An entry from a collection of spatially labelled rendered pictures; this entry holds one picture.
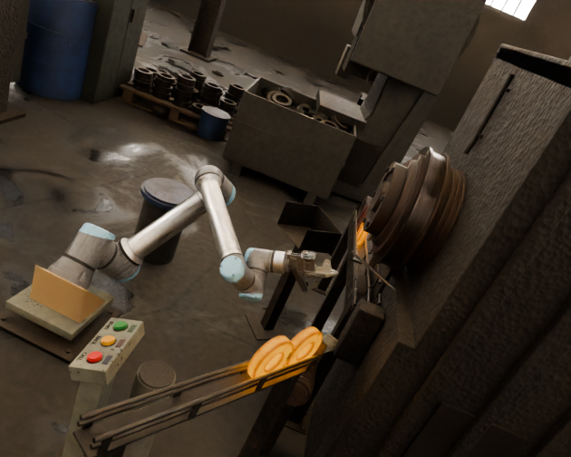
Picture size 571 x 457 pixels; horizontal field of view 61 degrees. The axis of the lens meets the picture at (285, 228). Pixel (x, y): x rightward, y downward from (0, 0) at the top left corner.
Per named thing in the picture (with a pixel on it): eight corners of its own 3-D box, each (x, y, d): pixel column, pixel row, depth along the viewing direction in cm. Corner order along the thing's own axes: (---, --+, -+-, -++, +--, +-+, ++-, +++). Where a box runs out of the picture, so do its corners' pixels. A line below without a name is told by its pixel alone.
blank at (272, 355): (302, 337, 147) (294, 330, 149) (267, 347, 135) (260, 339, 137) (279, 375, 153) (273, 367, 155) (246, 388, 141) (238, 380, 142)
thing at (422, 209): (386, 237, 214) (440, 140, 193) (388, 293, 171) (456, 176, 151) (372, 231, 214) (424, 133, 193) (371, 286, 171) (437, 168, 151)
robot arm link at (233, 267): (206, 150, 217) (246, 268, 176) (220, 166, 227) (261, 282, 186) (184, 162, 219) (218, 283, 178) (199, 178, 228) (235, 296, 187)
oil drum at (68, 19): (95, 95, 483) (113, 3, 444) (60, 106, 430) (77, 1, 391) (41, 72, 484) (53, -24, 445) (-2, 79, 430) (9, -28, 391)
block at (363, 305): (359, 354, 189) (387, 308, 178) (358, 368, 182) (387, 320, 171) (333, 344, 189) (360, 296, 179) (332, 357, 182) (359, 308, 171)
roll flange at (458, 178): (407, 246, 214) (462, 150, 193) (414, 304, 171) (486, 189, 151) (386, 237, 214) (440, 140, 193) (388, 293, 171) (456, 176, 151)
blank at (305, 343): (330, 328, 159) (323, 322, 161) (301, 337, 147) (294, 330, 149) (309, 364, 165) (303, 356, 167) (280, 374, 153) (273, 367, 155)
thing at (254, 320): (272, 308, 290) (319, 206, 259) (289, 340, 271) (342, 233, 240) (241, 308, 280) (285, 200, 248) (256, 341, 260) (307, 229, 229)
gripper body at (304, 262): (315, 260, 191) (285, 256, 193) (314, 279, 195) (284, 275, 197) (317, 251, 198) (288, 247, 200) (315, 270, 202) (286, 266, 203)
